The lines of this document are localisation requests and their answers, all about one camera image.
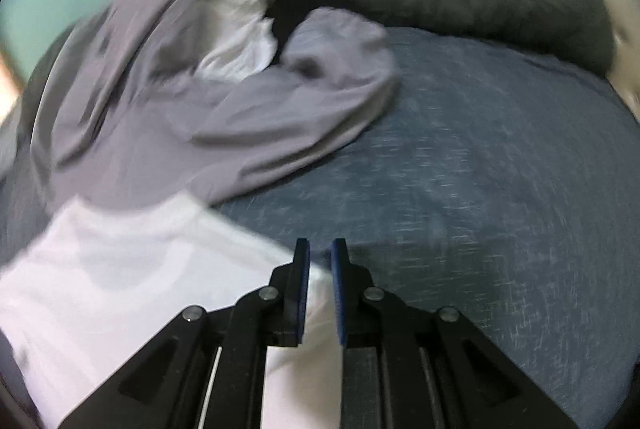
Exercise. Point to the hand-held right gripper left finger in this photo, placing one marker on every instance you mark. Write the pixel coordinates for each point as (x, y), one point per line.
(301, 299)

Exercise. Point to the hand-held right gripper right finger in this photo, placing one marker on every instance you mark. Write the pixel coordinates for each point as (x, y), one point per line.
(340, 304)

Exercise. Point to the white long-sleeved shirt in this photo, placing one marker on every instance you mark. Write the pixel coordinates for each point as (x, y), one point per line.
(100, 299)

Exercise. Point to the blue bed sheet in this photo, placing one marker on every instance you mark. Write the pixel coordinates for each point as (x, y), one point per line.
(500, 184)

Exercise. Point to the grey jacket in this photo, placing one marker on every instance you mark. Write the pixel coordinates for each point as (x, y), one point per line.
(150, 124)

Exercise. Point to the white garment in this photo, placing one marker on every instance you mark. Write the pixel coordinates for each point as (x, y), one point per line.
(235, 54)

